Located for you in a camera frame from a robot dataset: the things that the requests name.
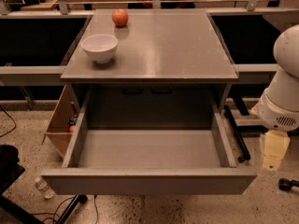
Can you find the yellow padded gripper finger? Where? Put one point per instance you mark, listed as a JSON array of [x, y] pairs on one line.
[[275, 146]]

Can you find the grey top drawer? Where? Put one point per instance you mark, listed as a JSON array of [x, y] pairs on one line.
[[149, 144]]

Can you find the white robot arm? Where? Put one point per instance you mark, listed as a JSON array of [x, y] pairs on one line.
[[278, 107]]

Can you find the grey drawer cabinet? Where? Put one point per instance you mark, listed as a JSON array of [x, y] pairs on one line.
[[166, 64]]

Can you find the black metal leg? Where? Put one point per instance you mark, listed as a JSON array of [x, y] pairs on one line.
[[244, 156]]

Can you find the black caster wheel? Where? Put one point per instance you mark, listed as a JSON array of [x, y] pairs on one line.
[[287, 185]]

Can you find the white ceramic bowl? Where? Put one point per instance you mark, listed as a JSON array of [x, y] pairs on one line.
[[100, 48]]

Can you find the red apple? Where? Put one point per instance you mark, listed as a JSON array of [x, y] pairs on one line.
[[120, 17]]

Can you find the small orange fruit in box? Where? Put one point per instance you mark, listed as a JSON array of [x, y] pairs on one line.
[[72, 128]]

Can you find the cardboard box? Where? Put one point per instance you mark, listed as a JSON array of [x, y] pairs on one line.
[[59, 125]]

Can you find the clear plastic water bottle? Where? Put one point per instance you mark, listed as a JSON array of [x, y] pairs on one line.
[[43, 187]]

